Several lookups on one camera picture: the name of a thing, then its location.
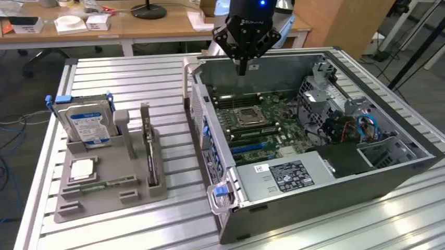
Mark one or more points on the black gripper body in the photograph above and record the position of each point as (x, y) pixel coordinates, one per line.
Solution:
(250, 23)

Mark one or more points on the wooden cabinet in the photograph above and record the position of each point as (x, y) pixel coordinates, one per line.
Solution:
(348, 26)

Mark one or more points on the small white labelled box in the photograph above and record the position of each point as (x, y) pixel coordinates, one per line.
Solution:
(98, 23)

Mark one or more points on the CPU socket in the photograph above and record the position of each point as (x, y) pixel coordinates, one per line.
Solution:
(249, 115)

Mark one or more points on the brown cardboard box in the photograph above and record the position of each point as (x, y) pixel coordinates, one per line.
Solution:
(207, 7)

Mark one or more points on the metal disk bay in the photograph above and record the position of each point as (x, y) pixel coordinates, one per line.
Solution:
(389, 153)

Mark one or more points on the installed RAM stick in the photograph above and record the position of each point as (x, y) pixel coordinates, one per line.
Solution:
(254, 131)

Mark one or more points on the perforated metal drive cage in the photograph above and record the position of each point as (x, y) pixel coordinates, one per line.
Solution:
(313, 104)

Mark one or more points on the black round lamp base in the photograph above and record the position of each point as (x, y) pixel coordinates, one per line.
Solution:
(149, 11)

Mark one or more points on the grey printed parts rack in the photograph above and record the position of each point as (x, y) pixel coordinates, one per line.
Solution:
(104, 205)

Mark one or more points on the black office chair base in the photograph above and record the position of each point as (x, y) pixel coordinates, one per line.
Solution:
(42, 56)

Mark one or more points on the grey power supply unit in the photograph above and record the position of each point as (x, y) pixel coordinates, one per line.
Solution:
(257, 182)

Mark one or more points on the black slanted stand pole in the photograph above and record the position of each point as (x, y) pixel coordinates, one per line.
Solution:
(413, 57)

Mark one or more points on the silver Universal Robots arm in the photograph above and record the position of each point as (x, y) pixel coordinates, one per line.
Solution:
(219, 7)

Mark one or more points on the silver CPU chip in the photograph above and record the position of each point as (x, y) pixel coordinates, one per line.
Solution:
(83, 169)

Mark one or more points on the hard disk with blue caddy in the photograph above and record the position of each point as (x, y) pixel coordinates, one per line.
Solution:
(87, 125)

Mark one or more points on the green loose RAM stick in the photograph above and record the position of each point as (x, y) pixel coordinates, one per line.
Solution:
(115, 181)

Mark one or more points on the black Nvidia graphics card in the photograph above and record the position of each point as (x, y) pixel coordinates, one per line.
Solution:
(151, 156)

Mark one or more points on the green motherboard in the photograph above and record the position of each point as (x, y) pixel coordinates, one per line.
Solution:
(289, 122)

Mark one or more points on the blue expansion slot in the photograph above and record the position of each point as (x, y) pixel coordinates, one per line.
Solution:
(249, 149)

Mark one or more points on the white holder with round rim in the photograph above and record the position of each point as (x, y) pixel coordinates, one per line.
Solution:
(71, 24)

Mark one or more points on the white box with black top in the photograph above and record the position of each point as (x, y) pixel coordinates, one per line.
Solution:
(26, 26)

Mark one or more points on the stack of white papers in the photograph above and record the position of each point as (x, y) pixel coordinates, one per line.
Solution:
(198, 22)

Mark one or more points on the wooden desk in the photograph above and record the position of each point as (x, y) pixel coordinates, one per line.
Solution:
(157, 28)

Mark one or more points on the black open PC case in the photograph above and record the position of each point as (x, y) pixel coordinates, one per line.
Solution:
(313, 216)

